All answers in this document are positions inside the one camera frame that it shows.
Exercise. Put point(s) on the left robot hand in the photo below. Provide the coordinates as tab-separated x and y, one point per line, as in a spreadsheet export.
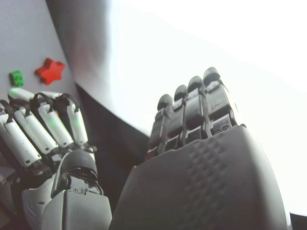
192	187

